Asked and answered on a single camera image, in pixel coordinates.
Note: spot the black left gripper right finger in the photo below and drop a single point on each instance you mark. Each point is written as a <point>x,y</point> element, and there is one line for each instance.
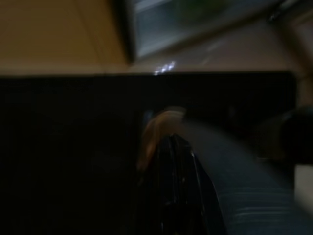
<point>193,195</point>

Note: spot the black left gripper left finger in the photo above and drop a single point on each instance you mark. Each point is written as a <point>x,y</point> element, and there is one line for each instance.
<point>161,195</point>

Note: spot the silver two-door fridge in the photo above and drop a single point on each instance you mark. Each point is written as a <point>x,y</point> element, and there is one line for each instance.
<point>156,31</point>

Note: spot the brown wooden cabinet panel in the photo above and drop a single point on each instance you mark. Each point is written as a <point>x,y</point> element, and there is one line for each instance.
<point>49,29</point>

